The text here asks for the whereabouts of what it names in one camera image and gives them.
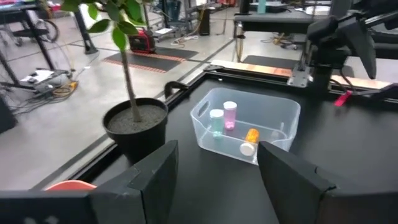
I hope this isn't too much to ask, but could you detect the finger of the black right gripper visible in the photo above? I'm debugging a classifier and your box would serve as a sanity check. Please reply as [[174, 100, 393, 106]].
[[336, 16, 377, 80]]

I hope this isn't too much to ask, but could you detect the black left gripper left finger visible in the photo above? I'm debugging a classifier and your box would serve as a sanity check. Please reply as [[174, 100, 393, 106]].
[[0, 139, 180, 224]]

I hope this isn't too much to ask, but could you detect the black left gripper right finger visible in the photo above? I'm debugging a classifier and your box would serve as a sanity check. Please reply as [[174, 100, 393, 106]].
[[256, 141, 398, 224]]

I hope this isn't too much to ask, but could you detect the small amber pill bottle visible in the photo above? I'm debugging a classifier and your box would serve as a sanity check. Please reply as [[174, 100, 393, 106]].
[[239, 128, 261, 157]]

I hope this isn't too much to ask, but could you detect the pale teal pill bottle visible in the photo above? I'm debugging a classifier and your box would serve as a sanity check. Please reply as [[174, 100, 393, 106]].
[[209, 108, 225, 139]]

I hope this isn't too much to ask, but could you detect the pink pill bottle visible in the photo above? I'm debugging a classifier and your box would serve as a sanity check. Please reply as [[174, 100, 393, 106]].
[[223, 101, 238, 131]]

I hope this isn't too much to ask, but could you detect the orange plastic bin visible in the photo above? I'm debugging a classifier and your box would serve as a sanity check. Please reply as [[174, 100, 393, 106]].
[[45, 179, 98, 192]]

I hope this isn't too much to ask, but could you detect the clear plastic bin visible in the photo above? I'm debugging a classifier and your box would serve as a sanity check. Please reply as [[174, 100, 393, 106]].
[[189, 87, 302, 166]]

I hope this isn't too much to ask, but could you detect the black work table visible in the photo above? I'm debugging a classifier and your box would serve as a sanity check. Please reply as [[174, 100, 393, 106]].
[[233, 6, 334, 35]]

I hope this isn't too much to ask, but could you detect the black plant pot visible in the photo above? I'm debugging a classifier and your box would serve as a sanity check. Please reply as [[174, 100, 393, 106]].
[[102, 97, 169, 164]]

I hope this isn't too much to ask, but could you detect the red tag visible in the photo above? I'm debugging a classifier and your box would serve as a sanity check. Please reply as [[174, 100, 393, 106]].
[[334, 90, 353, 108]]

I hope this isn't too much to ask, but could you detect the small black floor mat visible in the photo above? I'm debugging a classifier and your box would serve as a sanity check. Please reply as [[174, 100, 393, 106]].
[[242, 55, 300, 70]]

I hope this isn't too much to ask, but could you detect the black table clamp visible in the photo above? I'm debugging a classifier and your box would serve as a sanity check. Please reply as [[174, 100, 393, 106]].
[[164, 80, 190, 100]]

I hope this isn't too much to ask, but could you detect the black upright box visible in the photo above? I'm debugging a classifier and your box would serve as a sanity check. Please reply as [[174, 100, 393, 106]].
[[198, 7, 211, 36]]

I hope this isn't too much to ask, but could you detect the large black floor mat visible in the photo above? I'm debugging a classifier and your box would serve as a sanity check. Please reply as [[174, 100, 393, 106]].
[[103, 46, 200, 75]]

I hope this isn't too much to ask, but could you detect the red black generator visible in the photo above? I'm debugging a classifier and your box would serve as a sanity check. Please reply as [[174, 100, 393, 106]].
[[127, 27, 157, 54]]

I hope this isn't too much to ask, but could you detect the green leafy potted tree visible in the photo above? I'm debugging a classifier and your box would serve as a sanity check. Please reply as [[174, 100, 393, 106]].
[[60, 0, 156, 123]]

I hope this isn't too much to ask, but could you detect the black leg desk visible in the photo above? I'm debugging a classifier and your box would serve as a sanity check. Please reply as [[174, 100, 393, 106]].
[[0, 1, 99, 91]]

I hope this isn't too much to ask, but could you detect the floor cable pile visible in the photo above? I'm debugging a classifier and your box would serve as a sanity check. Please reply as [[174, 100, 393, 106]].
[[17, 68, 80, 105]]

